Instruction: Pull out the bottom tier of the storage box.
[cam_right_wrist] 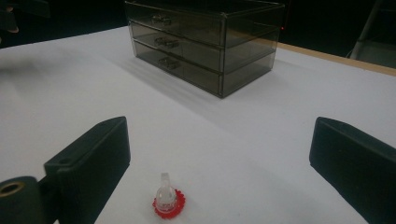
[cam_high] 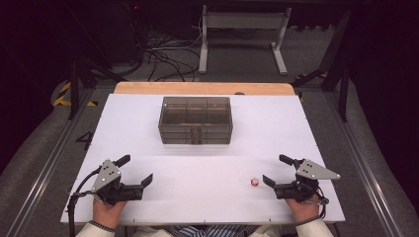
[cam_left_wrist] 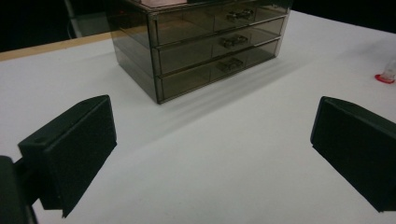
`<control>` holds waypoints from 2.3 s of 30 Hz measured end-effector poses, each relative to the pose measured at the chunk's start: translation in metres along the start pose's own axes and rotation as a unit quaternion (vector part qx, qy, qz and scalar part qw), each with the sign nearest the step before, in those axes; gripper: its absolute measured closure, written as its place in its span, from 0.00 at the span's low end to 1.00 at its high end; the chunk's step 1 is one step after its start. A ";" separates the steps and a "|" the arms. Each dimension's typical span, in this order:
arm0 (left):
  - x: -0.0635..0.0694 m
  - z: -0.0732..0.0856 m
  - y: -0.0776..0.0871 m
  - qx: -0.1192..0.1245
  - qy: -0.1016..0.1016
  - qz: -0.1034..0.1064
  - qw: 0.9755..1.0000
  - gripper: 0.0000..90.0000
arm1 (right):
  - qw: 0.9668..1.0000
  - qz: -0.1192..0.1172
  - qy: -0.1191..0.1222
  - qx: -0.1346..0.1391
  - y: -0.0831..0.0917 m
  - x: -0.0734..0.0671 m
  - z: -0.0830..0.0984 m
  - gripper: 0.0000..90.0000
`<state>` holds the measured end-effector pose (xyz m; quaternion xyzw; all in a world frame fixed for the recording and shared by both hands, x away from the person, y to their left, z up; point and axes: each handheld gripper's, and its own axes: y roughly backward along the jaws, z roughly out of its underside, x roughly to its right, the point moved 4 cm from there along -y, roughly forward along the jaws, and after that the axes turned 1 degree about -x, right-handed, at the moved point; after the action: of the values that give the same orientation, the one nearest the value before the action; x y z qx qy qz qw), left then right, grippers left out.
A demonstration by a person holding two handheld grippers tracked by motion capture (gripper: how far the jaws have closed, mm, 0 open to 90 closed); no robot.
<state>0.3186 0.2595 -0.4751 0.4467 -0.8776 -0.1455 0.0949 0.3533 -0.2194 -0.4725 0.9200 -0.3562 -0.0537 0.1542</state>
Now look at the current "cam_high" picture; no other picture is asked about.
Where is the wooden table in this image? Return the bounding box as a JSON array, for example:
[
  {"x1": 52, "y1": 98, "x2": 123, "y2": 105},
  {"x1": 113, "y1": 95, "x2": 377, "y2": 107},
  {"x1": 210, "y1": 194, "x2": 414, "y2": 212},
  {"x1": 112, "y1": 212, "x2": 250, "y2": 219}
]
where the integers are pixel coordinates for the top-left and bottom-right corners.
[{"x1": 113, "y1": 81, "x2": 296, "y2": 97}]

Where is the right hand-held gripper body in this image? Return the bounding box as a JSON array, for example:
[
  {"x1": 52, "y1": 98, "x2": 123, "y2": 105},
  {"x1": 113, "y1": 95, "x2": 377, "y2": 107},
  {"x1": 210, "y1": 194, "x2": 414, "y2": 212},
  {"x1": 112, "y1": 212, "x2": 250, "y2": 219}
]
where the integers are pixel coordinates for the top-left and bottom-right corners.
[{"x1": 274, "y1": 158, "x2": 342, "y2": 203}]

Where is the tangle of floor cables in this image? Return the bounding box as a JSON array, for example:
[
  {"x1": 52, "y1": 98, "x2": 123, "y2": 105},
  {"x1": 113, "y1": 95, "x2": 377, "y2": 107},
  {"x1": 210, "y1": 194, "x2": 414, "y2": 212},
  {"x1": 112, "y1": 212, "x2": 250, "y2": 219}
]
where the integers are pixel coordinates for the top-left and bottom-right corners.
[{"x1": 140, "y1": 13, "x2": 204, "y2": 83}]

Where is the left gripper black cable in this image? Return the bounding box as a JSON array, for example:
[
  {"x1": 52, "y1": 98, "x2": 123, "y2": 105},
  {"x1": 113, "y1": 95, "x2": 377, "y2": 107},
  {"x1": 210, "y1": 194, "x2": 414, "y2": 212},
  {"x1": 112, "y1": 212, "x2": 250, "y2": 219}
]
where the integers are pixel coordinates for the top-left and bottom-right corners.
[{"x1": 64, "y1": 166, "x2": 103, "y2": 237}]

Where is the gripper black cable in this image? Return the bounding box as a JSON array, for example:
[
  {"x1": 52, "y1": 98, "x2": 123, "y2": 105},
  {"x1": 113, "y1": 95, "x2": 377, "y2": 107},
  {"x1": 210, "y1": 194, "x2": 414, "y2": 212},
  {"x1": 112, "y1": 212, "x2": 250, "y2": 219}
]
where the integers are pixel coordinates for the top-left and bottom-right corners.
[
  {"x1": 64, "y1": 166, "x2": 103, "y2": 237},
  {"x1": 304, "y1": 186, "x2": 330, "y2": 221}
]

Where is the white metal stand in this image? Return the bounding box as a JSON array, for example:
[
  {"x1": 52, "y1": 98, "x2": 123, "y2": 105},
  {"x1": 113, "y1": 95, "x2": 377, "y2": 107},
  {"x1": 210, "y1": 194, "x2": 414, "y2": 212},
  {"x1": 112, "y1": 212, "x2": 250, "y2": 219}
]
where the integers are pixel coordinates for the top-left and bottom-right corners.
[{"x1": 198, "y1": 4, "x2": 293, "y2": 76}]

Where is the person's right hand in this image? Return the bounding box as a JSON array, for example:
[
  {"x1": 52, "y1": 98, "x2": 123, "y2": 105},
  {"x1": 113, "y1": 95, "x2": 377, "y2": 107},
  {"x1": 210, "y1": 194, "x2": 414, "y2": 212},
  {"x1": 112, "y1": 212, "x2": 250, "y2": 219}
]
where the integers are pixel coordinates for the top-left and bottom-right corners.
[{"x1": 285, "y1": 196, "x2": 321, "y2": 223}]

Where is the transparent grey drawer box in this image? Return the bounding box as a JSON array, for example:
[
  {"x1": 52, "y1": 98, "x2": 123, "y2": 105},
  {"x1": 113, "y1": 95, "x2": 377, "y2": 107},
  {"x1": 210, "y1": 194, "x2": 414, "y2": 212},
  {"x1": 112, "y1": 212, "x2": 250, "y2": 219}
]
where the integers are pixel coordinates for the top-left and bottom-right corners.
[{"x1": 157, "y1": 95, "x2": 234, "y2": 146}]

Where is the person's left hand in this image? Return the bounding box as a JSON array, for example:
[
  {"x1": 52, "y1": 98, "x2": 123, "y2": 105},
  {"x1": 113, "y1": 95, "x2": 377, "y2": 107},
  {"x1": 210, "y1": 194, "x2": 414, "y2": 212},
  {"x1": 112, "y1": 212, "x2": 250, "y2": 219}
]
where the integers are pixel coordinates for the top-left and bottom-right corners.
[{"x1": 92, "y1": 198, "x2": 128, "y2": 229}]

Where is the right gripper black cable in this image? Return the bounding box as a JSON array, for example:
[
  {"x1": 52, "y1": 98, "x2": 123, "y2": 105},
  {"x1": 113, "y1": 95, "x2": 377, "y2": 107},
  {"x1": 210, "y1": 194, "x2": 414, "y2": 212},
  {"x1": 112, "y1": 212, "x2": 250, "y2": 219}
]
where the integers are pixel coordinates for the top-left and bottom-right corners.
[{"x1": 304, "y1": 186, "x2": 330, "y2": 221}]

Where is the person's striped shirt torso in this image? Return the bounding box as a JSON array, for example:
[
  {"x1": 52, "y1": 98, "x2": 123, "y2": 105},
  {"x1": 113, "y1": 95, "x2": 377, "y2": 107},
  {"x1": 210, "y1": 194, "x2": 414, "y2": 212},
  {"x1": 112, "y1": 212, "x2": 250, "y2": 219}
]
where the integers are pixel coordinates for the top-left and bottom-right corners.
[{"x1": 131, "y1": 224, "x2": 293, "y2": 237}]

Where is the black metal stand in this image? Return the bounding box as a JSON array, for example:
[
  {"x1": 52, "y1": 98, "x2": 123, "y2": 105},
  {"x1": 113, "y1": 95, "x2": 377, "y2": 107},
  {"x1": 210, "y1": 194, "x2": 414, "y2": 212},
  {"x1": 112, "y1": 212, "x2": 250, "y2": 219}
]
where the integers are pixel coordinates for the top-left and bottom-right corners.
[
  {"x1": 291, "y1": 9, "x2": 353, "y2": 123},
  {"x1": 66, "y1": 53, "x2": 128, "y2": 121}
]

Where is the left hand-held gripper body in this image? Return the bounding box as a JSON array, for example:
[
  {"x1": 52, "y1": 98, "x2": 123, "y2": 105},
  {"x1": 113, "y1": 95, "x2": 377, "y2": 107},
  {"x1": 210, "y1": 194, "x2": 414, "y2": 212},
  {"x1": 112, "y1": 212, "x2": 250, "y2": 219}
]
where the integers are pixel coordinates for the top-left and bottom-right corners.
[{"x1": 91, "y1": 158, "x2": 146, "y2": 207}]

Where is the clear plastic drawer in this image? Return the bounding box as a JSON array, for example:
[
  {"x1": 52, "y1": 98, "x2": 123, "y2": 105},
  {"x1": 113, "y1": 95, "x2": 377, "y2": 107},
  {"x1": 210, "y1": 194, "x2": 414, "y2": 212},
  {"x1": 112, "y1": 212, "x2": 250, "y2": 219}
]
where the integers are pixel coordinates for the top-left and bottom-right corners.
[{"x1": 160, "y1": 137, "x2": 232, "y2": 146}]

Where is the white board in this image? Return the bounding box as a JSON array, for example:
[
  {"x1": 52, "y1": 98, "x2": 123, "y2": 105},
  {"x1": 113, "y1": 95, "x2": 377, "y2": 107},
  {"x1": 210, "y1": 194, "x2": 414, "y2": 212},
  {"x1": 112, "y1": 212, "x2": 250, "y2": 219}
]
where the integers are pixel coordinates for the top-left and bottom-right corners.
[{"x1": 59, "y1": 93, "x2": 347, "y2": 227}]

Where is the yellow black hazard tape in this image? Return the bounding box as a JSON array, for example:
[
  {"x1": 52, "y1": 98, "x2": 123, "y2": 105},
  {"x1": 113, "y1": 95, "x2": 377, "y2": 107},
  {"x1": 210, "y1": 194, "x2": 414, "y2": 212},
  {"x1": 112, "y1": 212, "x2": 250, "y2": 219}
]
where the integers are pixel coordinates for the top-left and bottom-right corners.
[{"x1": 51, "y1": 81, "x2": 99, "y2": 109}]

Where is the metal floor rail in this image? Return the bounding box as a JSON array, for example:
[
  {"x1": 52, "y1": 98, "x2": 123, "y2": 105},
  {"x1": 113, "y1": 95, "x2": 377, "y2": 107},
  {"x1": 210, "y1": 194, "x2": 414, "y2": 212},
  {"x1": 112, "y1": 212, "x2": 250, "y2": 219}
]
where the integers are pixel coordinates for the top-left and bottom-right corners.
[
  {"x1": 5, "y1": 88, "x2": 97, "y2": 237},
  {"x1": 323, "y1": 91, "x2": 405, "y2": 237}
]

